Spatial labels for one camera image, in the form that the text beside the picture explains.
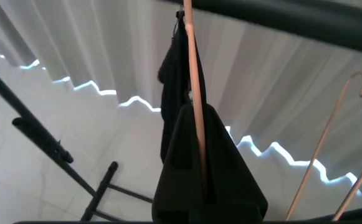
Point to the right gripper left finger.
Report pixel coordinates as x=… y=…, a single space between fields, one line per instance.
x=177 y=186

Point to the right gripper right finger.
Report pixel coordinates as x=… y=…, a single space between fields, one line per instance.
x=233 y=186

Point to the black garment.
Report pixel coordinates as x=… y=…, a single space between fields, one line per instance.
x=174 y=93

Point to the pink clothes hanger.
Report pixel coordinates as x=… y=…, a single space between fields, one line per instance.
x=196 y=93
x=356 y=186

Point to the black clothes rack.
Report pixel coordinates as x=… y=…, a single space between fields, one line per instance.
x=293 y=18

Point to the white curtain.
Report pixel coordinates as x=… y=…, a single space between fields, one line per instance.
x=74 y=46

